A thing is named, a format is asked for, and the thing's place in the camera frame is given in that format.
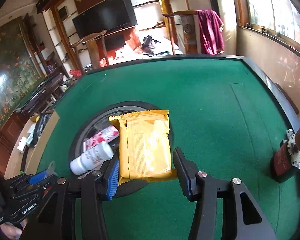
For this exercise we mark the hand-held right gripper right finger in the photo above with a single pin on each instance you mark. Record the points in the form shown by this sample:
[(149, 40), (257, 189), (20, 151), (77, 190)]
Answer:
[(187, 180)]

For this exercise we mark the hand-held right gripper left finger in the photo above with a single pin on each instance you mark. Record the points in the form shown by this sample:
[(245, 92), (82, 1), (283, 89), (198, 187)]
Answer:
[(113, 180)]

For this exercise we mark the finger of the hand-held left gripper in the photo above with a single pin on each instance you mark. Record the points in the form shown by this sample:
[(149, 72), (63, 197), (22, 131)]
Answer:
[(40, 176)]

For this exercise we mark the white bottle with red label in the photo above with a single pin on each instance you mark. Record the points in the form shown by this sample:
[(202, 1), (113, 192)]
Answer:
[(90, 158)]

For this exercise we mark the cardboard box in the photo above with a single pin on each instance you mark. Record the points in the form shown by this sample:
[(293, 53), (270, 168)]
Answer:
[(12, 160)]

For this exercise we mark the white charger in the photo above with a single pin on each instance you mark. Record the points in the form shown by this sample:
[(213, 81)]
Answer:
[(22, 144)]

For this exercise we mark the teal tissue packet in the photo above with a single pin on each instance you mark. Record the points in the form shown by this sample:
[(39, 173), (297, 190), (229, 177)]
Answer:
[(30, 138)]

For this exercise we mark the red and white printed packet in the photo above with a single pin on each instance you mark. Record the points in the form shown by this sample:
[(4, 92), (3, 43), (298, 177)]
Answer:
[(102, 136)]

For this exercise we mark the yellow packet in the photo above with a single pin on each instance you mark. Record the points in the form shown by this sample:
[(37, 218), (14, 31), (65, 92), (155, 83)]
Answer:
[(147, 145)]

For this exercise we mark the person's left hand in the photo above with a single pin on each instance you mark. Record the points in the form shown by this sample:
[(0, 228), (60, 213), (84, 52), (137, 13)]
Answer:
[(11, 233)]

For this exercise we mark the black packet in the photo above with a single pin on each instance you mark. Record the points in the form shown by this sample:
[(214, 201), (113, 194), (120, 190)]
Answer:
[(41, 127)]

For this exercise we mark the round silver table control panel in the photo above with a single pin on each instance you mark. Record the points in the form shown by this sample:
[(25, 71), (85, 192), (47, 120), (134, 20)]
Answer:
[(90, 130)]

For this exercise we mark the yellow tape roll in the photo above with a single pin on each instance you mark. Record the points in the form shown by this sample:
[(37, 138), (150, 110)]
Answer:
[(37, 118)]

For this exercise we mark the dark brown mahjong table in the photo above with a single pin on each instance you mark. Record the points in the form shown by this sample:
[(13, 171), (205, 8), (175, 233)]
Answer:
[(40, 92)]

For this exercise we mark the green felt mahjong table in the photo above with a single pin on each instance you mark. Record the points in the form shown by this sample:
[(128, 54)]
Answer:
[(202, 92)]

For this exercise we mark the dark red canister with spool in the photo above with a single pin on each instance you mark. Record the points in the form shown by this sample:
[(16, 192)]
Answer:
[(282, 162)]

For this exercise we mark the flower mural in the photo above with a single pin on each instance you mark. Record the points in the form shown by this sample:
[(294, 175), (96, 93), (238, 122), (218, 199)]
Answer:
[(10, 75)]

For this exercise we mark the red plastic bag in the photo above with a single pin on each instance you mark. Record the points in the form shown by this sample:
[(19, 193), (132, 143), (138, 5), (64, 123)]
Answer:
[(76, 73)]

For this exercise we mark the wooden armchair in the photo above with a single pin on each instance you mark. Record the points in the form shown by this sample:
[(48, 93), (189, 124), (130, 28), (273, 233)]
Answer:
[(92, 47), (187, 30)]

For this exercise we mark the white cloth pile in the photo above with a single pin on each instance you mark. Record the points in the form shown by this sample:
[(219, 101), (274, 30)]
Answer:
[(170, 46)]

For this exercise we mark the dark clothes pile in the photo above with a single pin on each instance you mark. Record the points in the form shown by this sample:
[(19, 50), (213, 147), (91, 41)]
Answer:
[(151, 42)]

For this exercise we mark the maroon cloth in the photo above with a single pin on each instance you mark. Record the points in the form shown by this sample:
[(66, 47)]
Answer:
[(211, 32)]

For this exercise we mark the black television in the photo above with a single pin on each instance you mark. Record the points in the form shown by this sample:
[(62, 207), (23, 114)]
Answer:
[(105, 17)]

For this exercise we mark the window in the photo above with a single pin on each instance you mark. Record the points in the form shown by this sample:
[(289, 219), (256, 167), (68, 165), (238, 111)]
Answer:
[(277, 10)]

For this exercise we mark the wooden wall shelf unit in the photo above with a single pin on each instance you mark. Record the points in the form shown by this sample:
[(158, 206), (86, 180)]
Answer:
[(162, 0)]

